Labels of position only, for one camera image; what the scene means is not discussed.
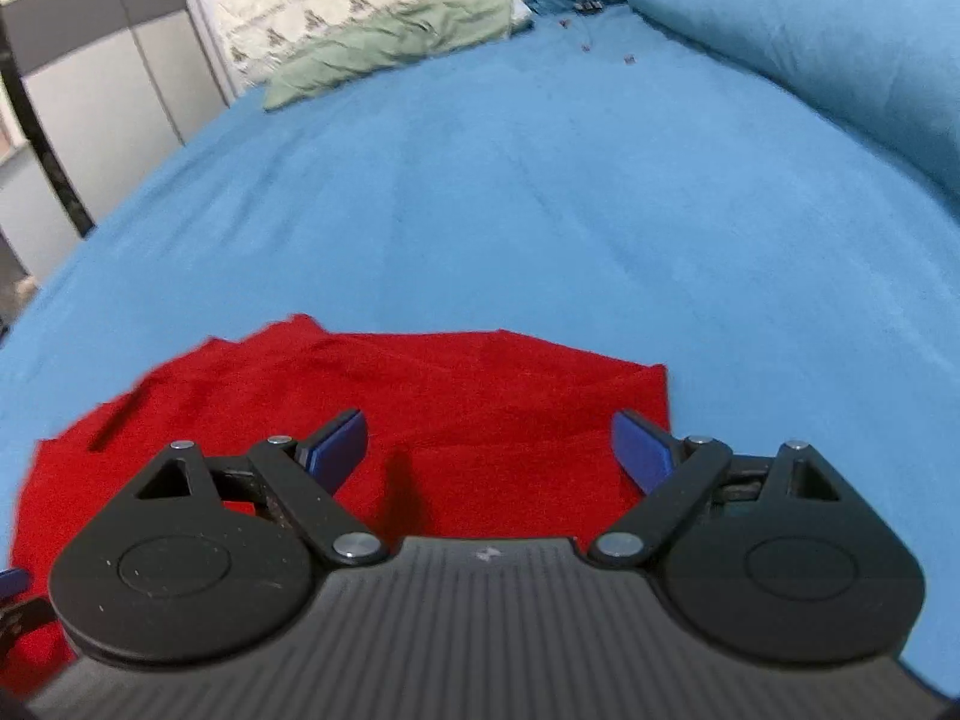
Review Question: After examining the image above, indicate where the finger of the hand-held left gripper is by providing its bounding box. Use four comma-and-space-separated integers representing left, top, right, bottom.
0, 568, 58, 662

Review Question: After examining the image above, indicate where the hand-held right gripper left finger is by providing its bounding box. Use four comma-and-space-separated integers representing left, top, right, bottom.
133, 409, 389, 566

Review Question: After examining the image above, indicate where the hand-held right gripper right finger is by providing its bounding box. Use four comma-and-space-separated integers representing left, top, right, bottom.
588, 409, 842, 568

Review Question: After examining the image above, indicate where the red cloth garment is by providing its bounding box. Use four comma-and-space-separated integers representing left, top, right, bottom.
10, 313, 671, 700

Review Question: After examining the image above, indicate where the blue bed sheet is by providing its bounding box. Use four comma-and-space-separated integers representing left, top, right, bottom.
0, 0, 960, 700

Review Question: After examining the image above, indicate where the green quilted pillow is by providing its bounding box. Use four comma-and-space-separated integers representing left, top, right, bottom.
262, 0, 535, 112

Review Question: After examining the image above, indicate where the black metal pole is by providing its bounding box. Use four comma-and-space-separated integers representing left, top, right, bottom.
0, 11, 97, 239

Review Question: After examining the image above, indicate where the grey and white wardrobe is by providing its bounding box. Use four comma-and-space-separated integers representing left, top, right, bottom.
0, 0, 235, 338

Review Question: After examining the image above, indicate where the blue rolled blanket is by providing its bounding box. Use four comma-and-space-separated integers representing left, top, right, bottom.
622, 0, 960, 203

